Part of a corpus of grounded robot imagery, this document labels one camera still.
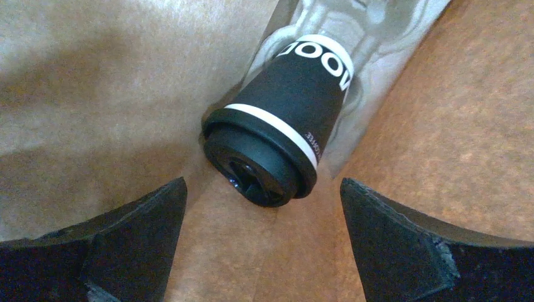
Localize black paper coffee cup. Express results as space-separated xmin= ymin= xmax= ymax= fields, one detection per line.
xmin=219 ymin=34 xmax=354 ymax=171

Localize single brown cup carrier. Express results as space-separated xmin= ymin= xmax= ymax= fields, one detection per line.
xmin=244 ymin=1 xmax=447 ymax=176

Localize black plastic cup lid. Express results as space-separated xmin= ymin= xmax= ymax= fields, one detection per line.
xmin=202 ymin=108 xmax=317 ymax=208

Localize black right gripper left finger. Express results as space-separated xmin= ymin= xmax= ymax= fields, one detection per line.
xmin=1 ymin=178 xmax=187 ymax=301

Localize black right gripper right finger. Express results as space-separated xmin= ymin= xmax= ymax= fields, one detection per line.
xmin=340 ymin=178 xmax=533 ymax=301

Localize brown paper takeout bag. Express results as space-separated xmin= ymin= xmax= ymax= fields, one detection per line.
xmin=1 ymin=1 xmax=533 ymax=301

